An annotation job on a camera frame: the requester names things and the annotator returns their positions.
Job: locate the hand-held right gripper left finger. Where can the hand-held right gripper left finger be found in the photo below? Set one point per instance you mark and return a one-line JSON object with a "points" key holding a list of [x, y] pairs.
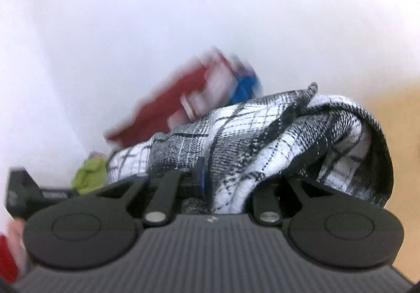
{"points": [[203, 178]]}

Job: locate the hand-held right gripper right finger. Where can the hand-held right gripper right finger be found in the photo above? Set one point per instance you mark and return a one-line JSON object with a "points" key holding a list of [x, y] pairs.
{"points": [[265, 204]]}

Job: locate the black white plaid shirt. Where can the black white plaid shirt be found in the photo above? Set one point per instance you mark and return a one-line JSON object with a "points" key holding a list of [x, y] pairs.
{"points": [[262, 135]]}

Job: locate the lime green garment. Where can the lime green garment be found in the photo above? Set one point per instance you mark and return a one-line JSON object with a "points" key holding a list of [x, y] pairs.
{"points": [[88, 175]]}

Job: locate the red white blue garment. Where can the red white blue garment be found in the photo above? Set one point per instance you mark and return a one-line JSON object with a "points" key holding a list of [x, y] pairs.
{"points": [[164, 109]]}

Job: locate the grey-blue garment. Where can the grey-blue garment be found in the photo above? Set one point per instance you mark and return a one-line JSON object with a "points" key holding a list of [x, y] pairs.
{"points": [[95, 154]]}

